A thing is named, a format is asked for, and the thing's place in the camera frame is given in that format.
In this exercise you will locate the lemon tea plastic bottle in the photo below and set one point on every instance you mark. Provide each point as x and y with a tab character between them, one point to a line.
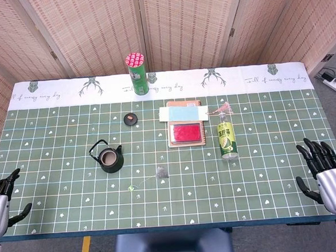
228	139

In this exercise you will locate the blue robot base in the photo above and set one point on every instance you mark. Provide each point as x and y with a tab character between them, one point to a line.
172	245

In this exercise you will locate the green grid tablecloth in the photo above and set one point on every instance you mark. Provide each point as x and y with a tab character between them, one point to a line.
189	199

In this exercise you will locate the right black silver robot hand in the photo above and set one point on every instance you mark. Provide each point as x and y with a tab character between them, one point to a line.
335	187

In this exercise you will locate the green cylindrical snack can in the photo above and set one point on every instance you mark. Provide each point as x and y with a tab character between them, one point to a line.
138	79

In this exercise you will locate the bamboo folding screen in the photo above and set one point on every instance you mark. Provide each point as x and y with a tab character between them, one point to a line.
93	30

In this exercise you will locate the black teapot lid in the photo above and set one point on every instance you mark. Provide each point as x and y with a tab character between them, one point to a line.
130	119

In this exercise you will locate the black cast iron teapot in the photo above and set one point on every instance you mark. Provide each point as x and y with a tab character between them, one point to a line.
113	166

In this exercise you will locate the red ink pad case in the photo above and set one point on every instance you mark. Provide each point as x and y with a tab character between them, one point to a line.
185	133

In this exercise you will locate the white blue tasselled bookmark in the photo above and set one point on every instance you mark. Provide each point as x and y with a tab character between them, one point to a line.
181	113

